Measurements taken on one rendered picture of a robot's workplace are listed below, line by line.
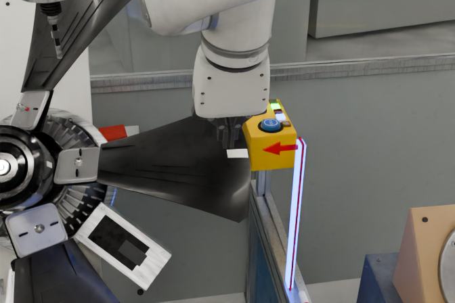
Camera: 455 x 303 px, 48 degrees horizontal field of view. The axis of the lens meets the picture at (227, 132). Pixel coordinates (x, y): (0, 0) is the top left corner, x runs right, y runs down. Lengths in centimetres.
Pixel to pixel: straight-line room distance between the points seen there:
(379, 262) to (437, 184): 105
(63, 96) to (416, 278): 72
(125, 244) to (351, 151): 107
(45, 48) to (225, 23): 38
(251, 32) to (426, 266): 48
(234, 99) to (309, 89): 95
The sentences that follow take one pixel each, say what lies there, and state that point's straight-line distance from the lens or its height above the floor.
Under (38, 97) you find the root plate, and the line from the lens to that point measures 82.
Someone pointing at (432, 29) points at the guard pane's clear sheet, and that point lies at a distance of 171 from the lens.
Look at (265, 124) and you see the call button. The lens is 109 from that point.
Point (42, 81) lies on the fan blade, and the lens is 82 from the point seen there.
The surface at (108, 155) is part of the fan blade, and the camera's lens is 81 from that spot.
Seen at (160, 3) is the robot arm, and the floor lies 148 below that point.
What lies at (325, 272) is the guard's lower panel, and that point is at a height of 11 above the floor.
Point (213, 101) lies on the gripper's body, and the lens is 67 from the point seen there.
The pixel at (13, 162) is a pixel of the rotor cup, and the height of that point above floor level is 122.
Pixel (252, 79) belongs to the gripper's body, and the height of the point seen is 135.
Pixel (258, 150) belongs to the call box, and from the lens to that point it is 108.
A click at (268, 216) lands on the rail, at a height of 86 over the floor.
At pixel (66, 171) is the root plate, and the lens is 80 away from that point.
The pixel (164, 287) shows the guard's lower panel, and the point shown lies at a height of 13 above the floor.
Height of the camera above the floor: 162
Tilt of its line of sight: 31 degrees down
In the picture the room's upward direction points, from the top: straight up
